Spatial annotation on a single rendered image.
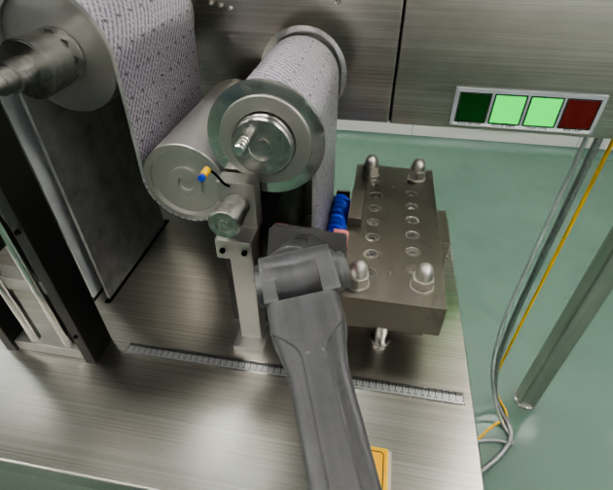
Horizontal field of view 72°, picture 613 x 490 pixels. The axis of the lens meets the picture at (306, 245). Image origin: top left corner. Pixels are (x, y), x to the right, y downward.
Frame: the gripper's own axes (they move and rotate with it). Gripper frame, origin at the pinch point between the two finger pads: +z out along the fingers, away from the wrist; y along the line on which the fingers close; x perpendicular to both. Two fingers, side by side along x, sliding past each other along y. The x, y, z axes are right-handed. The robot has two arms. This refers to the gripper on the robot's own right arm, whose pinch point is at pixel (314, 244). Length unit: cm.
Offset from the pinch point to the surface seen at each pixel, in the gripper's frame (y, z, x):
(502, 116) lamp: 29.7, 20.9, 23.6
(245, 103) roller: -7.9, -13.5, 17.8
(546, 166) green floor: 130, 262, 29
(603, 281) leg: 74, 61, -12
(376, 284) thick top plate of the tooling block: 9.8, 0.2, -5.2
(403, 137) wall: 30, 280, 44
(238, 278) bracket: -10.3, -4.0, -5.7
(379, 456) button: 12.3, -12.2, -24.7
